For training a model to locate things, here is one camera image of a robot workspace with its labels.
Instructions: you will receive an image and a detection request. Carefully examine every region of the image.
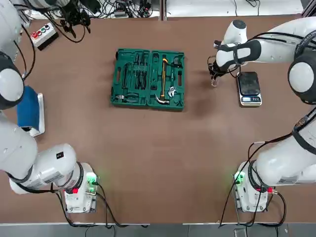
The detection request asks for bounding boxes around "green plastic toolbox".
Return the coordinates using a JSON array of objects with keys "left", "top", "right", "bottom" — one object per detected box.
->
[{"left": 109, "top": 48, "right": 186, "bottom": 113}]

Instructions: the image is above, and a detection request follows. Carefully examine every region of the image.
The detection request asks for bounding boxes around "white cloth stand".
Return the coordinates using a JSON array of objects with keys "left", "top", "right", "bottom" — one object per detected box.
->
[{"left": 27, "top": 91, "right": 46, "bottom": 139}]

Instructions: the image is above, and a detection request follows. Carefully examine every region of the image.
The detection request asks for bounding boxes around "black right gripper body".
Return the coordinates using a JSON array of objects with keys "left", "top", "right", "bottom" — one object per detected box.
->
[{"left": 211, "top": 55, "right": 232, "bottom": 75}]

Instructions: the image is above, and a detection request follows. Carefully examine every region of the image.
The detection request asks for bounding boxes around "blue cloth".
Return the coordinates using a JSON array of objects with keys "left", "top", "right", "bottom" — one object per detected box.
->
[{"left": 16, "top": 85, "right": 41, "bottom": 132}]

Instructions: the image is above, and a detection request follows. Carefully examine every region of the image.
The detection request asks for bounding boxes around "black base cable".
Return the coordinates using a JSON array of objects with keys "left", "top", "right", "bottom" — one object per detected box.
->
[
  {"left": 218, "top": 138, "right": 287, "bottom": 228},
  {"left": 94, "top": 182, "right": 150, "bottom": 228}
]

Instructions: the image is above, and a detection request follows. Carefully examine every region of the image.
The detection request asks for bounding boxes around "black right base cable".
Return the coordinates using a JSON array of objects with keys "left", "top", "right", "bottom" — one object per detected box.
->
[{"left": 218, "top": 138, "right": 287, "bottom": 228}]

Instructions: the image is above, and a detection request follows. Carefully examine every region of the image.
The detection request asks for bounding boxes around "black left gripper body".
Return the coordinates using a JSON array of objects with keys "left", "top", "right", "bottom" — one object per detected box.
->
[{"left": 64, "top": 5, "right": 86, "bottom": 26}]

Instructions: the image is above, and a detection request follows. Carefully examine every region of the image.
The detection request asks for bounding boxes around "aluminium frame post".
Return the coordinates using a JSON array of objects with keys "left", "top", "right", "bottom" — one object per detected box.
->
[{"left": 160, "top": 0, "right": 167, "bottom": 22}]

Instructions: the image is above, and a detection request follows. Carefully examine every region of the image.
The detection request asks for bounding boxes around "black left base cable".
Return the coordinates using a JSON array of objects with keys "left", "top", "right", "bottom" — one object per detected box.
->
[{"left": 94, "top": 182, "right": 150, "bottom": 228}]

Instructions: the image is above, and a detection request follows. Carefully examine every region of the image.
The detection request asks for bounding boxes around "white button control box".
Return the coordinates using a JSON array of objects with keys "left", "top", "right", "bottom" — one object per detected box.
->
[{"left": 30, "top": 22, "right": 60, "bottom": 52}]

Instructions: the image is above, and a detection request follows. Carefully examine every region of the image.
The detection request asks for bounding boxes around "black digital kitchen scale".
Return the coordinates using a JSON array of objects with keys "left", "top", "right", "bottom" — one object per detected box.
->
[{"left": 236, "top": 71, "right": 263, "bottom": 108}]

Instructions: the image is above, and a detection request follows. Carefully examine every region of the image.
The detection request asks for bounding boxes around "yellow handled hammer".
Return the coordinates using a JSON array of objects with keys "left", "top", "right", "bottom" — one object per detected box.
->
[{"left": 156, "top": 57, "right": 171, "bottom": 106}]

